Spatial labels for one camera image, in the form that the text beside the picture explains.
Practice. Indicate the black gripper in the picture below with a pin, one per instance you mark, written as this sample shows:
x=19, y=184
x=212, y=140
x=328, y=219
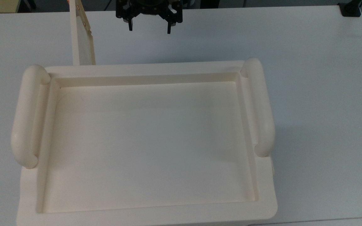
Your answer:
x=123, y=9

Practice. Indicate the cream cabinet door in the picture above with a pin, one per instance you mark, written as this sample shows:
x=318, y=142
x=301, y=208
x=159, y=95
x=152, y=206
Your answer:
x=82, y=47

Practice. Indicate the cream plastic storage cabinet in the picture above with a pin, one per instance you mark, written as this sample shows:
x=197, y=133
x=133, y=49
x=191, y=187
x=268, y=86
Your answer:
x=143, y=141

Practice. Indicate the black table clamp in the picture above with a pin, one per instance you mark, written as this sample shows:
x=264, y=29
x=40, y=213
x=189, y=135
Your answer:
x=350, y=9

